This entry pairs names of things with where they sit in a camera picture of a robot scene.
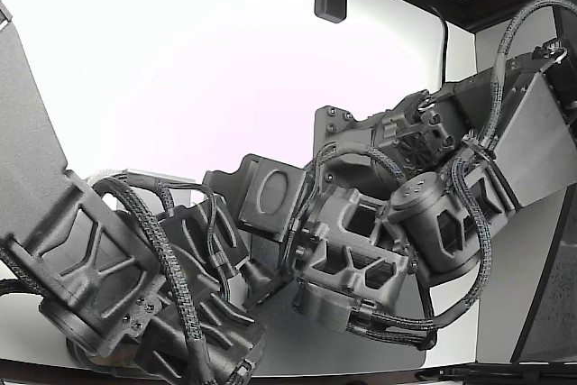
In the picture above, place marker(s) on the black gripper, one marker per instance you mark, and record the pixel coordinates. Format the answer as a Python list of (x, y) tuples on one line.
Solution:
[(270, 193)]

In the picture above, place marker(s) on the dark gray printed robot arm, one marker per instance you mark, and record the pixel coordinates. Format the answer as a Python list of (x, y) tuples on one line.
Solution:
[(433, 222), (31, 132)]

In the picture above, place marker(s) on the gray rubber mat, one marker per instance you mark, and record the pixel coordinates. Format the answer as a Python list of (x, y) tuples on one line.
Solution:
[(338, 349)]

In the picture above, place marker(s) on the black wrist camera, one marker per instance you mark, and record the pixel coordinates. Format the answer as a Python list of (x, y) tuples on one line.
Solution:
[(261, 281)]

